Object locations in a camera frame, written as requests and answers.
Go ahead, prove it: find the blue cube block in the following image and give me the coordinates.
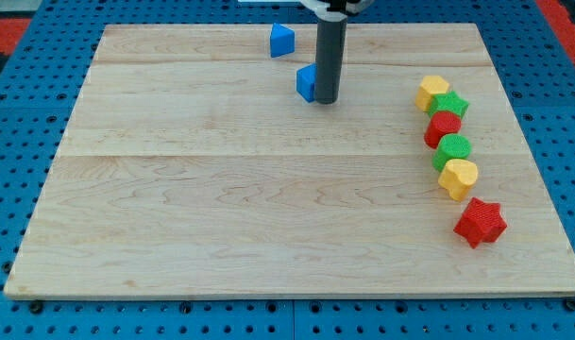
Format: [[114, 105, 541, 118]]
[[296, 63, 316, 103]]

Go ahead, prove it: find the yellow heart block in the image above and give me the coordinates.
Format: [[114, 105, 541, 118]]
[[438, 159, 479, 201]]

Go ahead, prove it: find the blue triangle block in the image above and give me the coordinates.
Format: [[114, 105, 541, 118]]
[[269, 23, 296, 58]]

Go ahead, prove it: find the yellow hexagon block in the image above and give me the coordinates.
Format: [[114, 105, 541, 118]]
[[414, 75, 450, 112]]

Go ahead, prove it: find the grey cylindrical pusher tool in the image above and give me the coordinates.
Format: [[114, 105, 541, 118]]
[[314, 14, 347, 105]]

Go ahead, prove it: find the green star block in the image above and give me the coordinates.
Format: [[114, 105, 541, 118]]
[[427, 91, 469, 119]]

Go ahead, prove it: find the red star block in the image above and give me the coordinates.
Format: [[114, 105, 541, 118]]
[[453, 197, 507, 248]]

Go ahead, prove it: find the green cylinder block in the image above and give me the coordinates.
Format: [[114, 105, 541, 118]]
[[432, 133, 472, 172]]

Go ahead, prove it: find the red cylinder block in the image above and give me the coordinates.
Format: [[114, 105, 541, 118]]
[[424, 110, 462, 148]]

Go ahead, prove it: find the light wooden board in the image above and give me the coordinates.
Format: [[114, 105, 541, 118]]
[[4, 24, 575, 300]]

